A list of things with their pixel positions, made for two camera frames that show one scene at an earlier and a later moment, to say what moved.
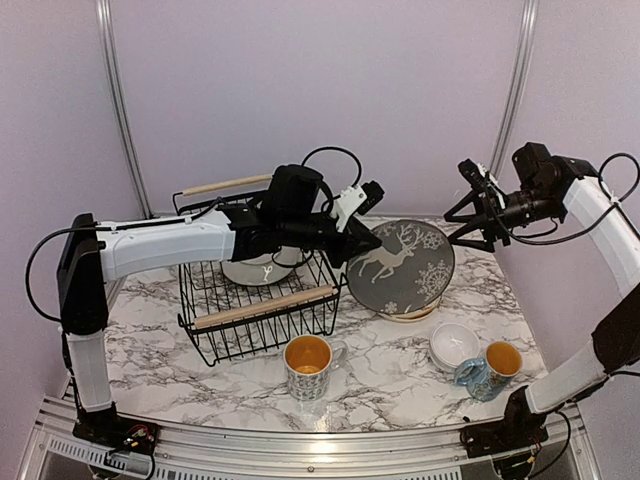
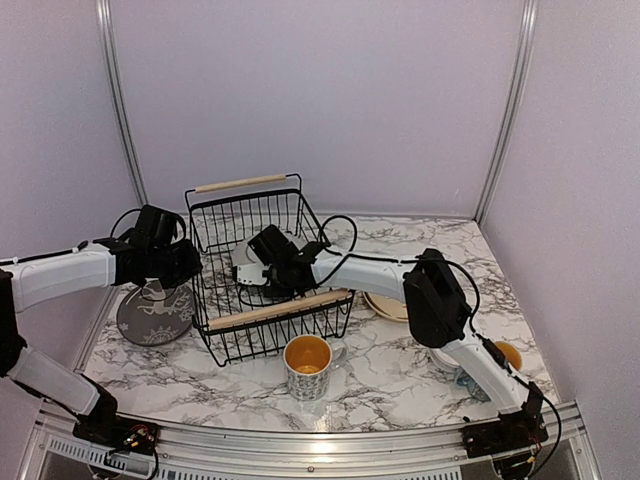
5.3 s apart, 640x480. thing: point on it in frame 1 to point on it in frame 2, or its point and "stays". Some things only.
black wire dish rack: x=244 y=308 stays
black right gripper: x=477 y=218 to x=282 y=291
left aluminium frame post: x=124 y=111 stays
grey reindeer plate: x=409 y=271 to x=155 y=316
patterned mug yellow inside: x=309 y=360 stays
